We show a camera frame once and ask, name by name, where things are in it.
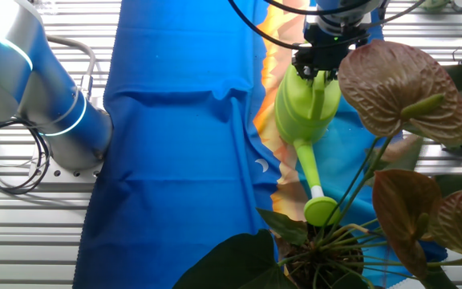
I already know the green plastic watering can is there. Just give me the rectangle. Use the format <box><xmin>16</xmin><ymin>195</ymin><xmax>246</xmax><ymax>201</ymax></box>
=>
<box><xmin>274</xmin><ymin>63</ymin><xmax>342</xmax><ymax>228</ymax></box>

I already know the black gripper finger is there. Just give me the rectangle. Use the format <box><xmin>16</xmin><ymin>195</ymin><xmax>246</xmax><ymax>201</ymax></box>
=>
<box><xmin>319</xmin><ymin>66</ymin><xmax>338</xmax><ymax>81</ymax></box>
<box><xmin>294</xmin><ymin>59</ymin><xmax>316</xmax><ymax>79</ymax></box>

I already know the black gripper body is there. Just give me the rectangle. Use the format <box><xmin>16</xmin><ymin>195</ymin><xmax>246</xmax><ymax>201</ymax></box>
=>
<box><xmin>294</xmin><ymin>26</ymin><xmax>371</xmax><ymax>67</ymax></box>

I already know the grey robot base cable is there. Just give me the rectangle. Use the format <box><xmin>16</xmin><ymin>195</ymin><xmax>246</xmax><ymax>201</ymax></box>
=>
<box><xmin>46</xmin><ymin>35</ymin><xmax>98</xmax><ymax>100</ymax></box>

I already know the black cable bundle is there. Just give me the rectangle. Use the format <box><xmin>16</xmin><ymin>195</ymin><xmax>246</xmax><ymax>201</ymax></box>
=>
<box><xmin>0</xmin><ymin>116</ymin><xmax>52</xmax><ymax>197</ymax></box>

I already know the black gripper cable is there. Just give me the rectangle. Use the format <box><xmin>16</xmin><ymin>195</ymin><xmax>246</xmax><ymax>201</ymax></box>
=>
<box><xmin>262</xmin><ymin>0</ymin><xmax>427</xmax><ymax>17</ymax></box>

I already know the blue printed cloth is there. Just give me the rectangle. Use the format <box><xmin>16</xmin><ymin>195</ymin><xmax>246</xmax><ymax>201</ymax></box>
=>
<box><xmin>72</xmin><ymin>0</ymin><xmax>448</xmax><ymax>289</ymax></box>

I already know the potted anthurium plant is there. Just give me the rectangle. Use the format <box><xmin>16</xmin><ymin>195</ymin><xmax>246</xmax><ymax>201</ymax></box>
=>
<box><xmin>172</xmin><ymin>39</ymin><xmax>462</xmax><ymax>289</ymax></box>

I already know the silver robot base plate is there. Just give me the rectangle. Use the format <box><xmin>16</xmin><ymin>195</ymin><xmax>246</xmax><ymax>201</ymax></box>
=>
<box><xmin>34</xmin><ymin>158</ymin><xmax>106</xmax><ymax>181</ymax></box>

